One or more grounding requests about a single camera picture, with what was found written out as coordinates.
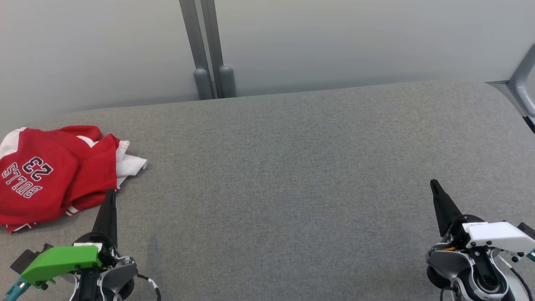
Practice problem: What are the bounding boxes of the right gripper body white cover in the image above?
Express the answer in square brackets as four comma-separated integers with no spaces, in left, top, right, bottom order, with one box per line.
[443,215,535,254]

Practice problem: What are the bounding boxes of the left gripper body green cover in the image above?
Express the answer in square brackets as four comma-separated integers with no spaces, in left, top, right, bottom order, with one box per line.
[20,232,119,295]

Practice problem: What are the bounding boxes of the black white left arm cable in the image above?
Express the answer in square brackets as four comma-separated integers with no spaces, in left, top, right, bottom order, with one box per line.
[136,274,162,301]

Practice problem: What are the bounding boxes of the grey curved metal frame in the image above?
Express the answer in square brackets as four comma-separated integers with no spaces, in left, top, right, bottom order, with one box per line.
[486,42,535,134]

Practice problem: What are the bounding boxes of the teal left cable connector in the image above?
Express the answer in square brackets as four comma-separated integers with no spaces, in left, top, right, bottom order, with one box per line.
[4,278,31,301]

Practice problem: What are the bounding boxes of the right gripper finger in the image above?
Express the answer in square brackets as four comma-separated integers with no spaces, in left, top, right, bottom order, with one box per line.
[430,179,463,238]

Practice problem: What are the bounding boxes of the red Bulls jersey shirt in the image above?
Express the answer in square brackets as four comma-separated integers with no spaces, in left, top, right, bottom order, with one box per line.
[0,125,148,234]

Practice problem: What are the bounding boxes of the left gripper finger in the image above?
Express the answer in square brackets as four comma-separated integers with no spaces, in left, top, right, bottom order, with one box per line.
[92,189,118,248]

